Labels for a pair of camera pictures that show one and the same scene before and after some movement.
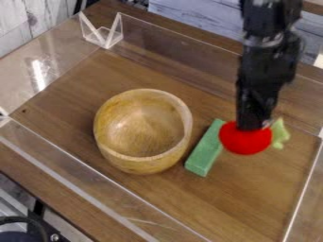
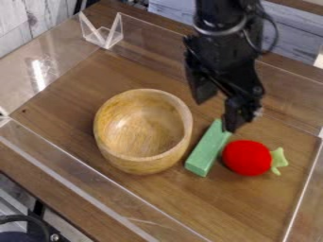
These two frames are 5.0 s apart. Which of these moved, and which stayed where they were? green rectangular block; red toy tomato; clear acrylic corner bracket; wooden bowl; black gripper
Moved: black gripper; red toy tomato
Stayed: clear acrylic corner bracket; wooden bowl; green rectangular block
